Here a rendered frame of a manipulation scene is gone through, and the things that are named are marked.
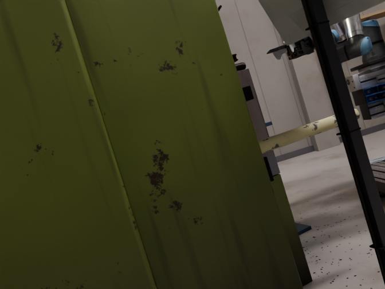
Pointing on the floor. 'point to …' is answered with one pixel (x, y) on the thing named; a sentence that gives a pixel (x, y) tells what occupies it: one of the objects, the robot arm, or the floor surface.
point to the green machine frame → (184, 143)
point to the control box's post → (349, 120)
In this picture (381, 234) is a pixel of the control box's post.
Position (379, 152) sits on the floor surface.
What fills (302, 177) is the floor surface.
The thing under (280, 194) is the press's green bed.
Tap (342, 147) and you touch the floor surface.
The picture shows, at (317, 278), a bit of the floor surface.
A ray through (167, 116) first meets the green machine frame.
